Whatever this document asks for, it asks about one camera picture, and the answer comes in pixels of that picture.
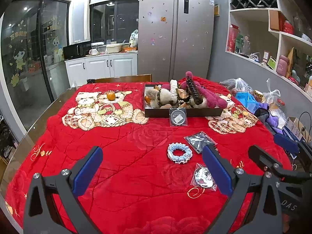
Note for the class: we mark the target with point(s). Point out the blue plastic bag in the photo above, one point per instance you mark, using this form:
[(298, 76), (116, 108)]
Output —
[(248, 101)]

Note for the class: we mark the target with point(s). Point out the round anime badge in bag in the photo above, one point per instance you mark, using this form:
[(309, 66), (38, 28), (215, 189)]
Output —
[(202, 178)]

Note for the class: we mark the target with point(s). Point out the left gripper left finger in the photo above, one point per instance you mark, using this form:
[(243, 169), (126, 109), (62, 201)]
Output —
[(41, 214)]

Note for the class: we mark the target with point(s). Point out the brown paper bear box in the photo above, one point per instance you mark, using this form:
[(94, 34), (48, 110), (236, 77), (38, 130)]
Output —
[(182, 95)]

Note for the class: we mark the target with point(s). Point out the dark anime card sleeve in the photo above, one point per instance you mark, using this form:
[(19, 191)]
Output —
[(199, 140)]

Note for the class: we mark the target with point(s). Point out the silver double door refrigerator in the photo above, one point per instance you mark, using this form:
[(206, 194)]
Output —
[(175, 36)]

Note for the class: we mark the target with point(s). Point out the red bear print blanket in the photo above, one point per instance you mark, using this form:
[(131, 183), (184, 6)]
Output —
[(137, 188)]

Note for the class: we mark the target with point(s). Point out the orange mandarin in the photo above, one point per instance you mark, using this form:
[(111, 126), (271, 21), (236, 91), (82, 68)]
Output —
[(111, 96), (147, 99)]

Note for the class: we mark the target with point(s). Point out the magenta plush bear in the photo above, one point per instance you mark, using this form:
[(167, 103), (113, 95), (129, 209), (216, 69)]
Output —
[(210, 99)]

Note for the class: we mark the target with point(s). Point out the black microwave oven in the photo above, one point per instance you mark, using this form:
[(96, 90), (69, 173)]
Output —
[(77, 50)]

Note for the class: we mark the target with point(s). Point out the silver pin badge in bag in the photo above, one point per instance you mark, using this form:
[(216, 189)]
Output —
[(178, 117)]

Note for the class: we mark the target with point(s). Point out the black shallow tray box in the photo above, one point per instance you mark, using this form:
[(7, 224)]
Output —
[(164, 113)]

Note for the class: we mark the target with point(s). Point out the purple cloth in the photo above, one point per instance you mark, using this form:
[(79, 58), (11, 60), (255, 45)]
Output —
[(265, 117)]

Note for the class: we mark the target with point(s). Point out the pink pouch on shelf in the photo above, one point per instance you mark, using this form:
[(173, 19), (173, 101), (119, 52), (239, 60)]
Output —
[(282, 65)]

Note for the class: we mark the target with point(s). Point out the clear plastic bag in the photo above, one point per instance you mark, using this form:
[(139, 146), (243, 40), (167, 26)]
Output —
[(275, 104)]

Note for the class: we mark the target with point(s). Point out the blue white cardboard box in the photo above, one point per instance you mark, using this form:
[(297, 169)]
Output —
[(296, 127)]

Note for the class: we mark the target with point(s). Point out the white wall shelf unit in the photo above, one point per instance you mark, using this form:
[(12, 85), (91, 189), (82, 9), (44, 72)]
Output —
[(267, 31)]

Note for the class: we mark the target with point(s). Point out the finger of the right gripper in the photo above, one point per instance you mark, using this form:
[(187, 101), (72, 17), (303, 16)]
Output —
[(268, 164), (300, 149)]

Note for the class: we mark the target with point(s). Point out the red gift box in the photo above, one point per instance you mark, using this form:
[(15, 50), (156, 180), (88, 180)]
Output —
[(233, 32)]

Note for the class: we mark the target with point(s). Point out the white kitchen cabinet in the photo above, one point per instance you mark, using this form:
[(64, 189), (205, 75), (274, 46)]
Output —
[(101, 66)]

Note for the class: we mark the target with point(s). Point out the cream fluffy plush toy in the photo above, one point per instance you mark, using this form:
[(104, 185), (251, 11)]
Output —
[(163, 94)]

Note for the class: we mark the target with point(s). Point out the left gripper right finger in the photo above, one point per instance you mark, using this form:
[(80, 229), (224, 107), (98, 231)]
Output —
[(264, 214)]

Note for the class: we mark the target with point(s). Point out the blue white crochet scrunchie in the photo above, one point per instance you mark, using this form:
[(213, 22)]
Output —
[(179, 153)]

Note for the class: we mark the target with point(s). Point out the wooden chair back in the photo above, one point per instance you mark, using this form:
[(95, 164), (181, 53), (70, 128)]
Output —
[(129, 78)]

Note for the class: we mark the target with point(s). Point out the brown bear head charm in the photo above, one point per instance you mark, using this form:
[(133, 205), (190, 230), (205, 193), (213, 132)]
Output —
[(167, 106)]

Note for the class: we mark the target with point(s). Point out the white mug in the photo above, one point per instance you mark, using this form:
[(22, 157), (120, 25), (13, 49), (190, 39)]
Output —
[(93, 52)]

